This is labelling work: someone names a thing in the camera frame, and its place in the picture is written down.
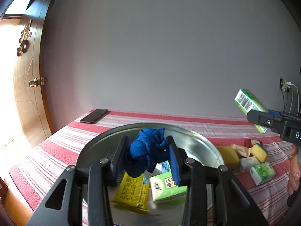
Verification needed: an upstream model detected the small green tissue pack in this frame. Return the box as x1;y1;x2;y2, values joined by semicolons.
249;162;276;186
234;88;269;134

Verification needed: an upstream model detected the red snack packet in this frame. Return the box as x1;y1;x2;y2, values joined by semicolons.
244;139;262;148

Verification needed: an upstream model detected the yellow green sponge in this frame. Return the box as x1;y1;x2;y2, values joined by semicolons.
216;146;239;169
251;144;268;163

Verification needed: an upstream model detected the beige snack packet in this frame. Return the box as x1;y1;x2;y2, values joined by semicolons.
230;144;251;158

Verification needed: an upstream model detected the white paper-wrapped pastry block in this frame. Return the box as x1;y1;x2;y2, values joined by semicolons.
238;157;260;173

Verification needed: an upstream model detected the large green tissue pack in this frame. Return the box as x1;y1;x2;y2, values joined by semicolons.
150;171;187;204

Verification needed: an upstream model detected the yellow printed packet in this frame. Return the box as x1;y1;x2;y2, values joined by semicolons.
112;173;150;213

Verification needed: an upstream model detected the blue white milk carton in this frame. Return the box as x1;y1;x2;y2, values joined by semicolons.
155;161;170;174

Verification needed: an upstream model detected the blue knotted cloth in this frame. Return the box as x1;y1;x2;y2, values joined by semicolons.
125;128;169;178

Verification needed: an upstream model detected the right hand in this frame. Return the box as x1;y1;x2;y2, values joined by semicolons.
287;144;300;196

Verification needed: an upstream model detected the red white striped tablecloth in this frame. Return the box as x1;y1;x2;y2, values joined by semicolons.
10;111;292;225

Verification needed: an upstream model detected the round metal cookie tin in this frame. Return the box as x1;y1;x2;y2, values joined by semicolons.
75;122;225;226

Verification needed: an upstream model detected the black smartphone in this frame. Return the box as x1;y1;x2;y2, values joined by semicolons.
80;109;108;124

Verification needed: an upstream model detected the wooden door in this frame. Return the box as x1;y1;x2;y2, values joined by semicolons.
14;0;55;147

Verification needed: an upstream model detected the door ornament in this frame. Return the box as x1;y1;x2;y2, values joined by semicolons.
16;19;32;57

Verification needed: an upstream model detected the dark power cable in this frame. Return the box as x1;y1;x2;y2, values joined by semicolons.
281;89;294;113

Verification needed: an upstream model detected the wall power outlet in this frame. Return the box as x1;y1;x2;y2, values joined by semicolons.
280;78;291;92

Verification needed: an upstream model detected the white charger cable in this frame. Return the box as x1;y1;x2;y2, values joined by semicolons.
290;82;301;116

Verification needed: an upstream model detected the brass door handle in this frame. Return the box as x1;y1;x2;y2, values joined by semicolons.
29;76;48;88

